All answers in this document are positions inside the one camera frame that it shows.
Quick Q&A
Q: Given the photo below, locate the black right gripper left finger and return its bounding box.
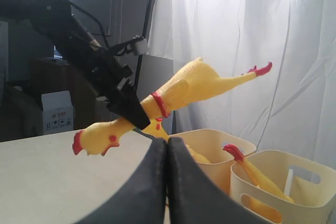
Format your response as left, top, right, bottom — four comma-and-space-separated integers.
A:
77, 139, 167, 223

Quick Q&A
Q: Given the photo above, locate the cream bin marked O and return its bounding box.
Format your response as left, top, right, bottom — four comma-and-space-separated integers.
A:
171, 129, 256, 194

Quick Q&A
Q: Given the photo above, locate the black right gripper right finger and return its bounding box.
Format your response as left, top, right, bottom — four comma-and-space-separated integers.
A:
167, 140, 265, 224

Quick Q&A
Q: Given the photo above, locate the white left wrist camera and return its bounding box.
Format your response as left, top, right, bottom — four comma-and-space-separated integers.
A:
109, 35, 148, 57

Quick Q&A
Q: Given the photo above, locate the headless yellow rubber chicken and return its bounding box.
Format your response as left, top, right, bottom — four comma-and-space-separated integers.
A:
223, 144, 294, 223

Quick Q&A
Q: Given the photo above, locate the yellow rubber chicken with face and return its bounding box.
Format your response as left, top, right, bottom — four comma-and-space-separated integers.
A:
142, 118, 211, 164

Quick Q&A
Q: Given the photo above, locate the black light stand pole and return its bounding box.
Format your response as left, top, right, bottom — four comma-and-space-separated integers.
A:
134, 0, 153, 90

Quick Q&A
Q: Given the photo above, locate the white backdrop curtain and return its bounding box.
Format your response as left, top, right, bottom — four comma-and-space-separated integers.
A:
150, 0, 335, 168

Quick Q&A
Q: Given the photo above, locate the white cardboard box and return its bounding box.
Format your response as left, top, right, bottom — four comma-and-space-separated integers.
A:
41, 90, 74, 135

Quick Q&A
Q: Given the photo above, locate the yellow rubber chicken front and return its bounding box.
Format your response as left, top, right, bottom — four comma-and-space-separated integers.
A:
72, 58, 272, 155

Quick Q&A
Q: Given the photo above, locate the cream bin marked X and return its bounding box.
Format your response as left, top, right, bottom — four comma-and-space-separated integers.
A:
229, 150, 335, 223

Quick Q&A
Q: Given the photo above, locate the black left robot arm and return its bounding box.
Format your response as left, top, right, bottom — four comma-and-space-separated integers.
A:
1, 0, 150, 130

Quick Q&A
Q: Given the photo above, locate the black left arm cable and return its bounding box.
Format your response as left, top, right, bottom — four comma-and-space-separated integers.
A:
62, 0, 111, 49

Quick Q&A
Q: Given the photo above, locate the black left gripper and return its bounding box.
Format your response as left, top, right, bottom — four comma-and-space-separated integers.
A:
56, 35, 150, 130

